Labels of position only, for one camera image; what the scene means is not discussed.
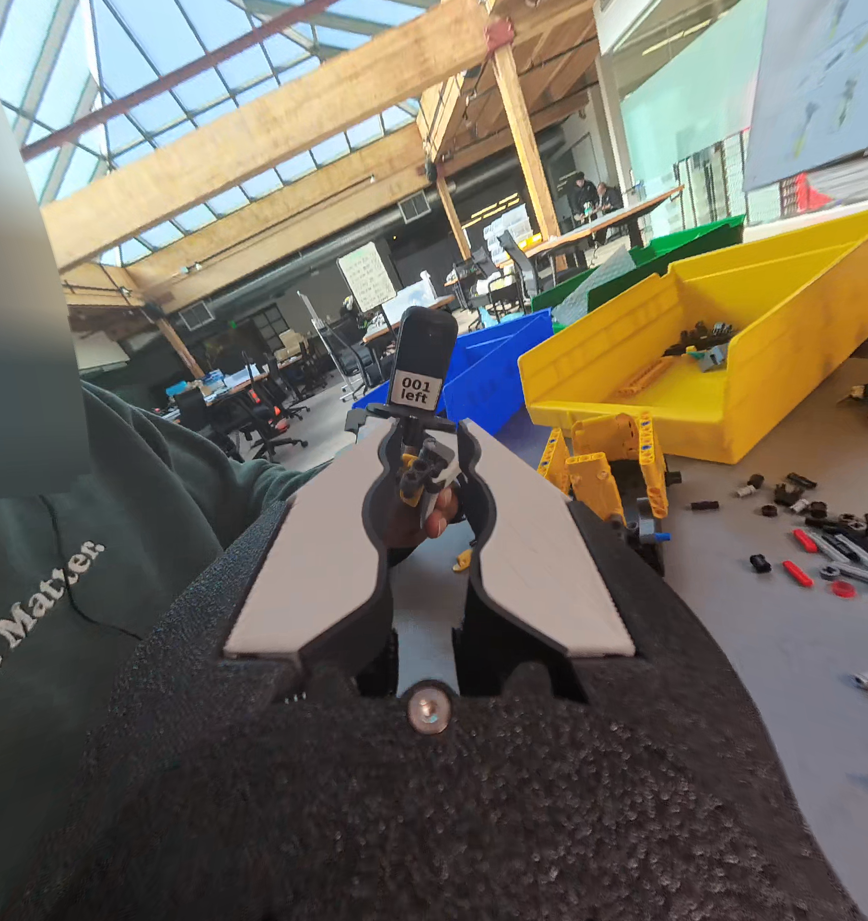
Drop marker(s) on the person's green sweatshirt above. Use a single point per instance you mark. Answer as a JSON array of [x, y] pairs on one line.
[[60, 648]]

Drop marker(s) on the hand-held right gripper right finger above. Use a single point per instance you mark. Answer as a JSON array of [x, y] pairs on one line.
[[549, 576]]

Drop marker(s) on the person's left hand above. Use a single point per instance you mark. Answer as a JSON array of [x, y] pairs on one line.
[[431, 518]]

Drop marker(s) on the black lego parts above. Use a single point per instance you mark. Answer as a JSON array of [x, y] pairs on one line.
[[700, 338]]

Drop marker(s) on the grey lego piece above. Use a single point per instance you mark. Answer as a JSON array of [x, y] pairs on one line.
[[712, 356]]

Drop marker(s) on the pile of small lego pins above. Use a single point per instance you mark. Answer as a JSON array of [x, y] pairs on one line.
[[837, 547]]

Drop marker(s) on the open instruction booklet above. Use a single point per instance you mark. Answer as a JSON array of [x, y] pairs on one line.
[[823, 87]]

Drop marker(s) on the yellow black lego model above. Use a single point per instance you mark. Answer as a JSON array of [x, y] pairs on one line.
[[607, 468]]

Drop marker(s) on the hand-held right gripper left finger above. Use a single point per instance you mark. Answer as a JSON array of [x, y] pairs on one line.
[[312, 576]]

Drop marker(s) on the glass skylight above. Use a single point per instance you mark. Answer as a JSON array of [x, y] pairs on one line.
[[118, 72]]

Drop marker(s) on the green storage bin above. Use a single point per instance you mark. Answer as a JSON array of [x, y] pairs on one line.
[[693, 238]]

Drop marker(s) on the clear plastic bag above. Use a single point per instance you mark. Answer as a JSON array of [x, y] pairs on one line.
[[592, 281]]

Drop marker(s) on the blue storage bin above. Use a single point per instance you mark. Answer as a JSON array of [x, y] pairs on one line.
[[477, 374]]

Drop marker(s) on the small yellow lego subassembly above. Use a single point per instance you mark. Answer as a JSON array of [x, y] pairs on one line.
[[423, 472]]

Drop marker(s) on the black office chair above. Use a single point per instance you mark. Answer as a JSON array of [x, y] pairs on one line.
[[262, 410], [348, 353]]

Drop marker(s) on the wooden office table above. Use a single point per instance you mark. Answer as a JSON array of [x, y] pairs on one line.
[[607, 223]]

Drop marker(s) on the yellow lego beam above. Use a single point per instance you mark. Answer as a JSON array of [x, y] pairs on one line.
[[643, 377]]

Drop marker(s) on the large yellow storage bin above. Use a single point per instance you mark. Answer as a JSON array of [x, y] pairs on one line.
[[780, 374]]

